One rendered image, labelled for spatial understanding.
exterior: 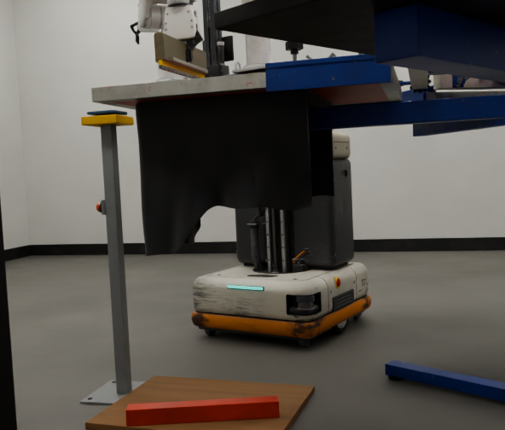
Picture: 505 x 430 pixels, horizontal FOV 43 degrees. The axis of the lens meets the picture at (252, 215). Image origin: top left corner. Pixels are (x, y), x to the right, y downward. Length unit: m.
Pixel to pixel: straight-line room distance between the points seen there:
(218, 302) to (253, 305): 0.18
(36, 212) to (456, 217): 4.06
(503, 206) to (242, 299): 3.33
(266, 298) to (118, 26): 4.22
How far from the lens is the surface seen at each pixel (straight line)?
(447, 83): 2.23
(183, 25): 2.00
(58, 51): 6.74
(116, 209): 2.20
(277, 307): 2.71
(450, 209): 5.66
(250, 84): 1.62
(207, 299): 2.90
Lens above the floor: 0.75
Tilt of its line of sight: 4 degrees down
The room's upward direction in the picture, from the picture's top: 3 degrees counter-clockwise
